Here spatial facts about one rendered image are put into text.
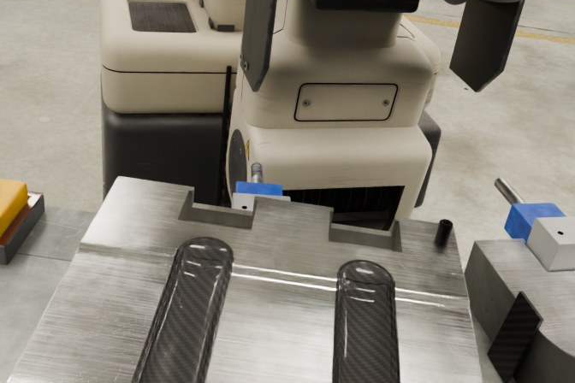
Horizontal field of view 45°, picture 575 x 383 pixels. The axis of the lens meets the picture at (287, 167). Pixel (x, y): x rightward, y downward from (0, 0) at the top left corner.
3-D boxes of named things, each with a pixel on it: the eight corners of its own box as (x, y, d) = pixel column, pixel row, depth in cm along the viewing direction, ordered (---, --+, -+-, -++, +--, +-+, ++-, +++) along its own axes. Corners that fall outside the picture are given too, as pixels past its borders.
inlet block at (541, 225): (468, 205, 67) (483, 157, 64) (514, 204, 68) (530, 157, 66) (537, 297, 56) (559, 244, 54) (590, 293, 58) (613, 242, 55)
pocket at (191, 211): (188, 225, 55) (190, 185, 53) (254, 234, 55) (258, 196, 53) (175, 260, 51) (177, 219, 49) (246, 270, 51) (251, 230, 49)
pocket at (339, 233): (323, 244, 55) (329, 206, 53) (389, 254, 55) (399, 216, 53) (320, 281, 51) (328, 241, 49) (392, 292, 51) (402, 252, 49)
